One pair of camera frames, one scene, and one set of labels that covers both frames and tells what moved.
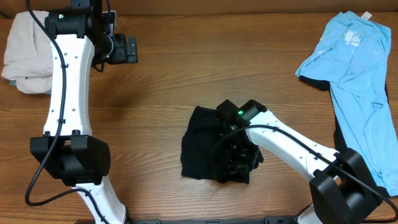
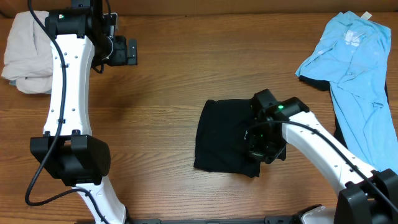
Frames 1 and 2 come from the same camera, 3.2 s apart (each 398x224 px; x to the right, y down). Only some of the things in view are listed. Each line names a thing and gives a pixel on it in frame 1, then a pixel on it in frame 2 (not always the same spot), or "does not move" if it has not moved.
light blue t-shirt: [353, 56] does not move
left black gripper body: [132, 49] does not move
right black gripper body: [237, 162] to [259, 154]
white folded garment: [28, 61] does not move
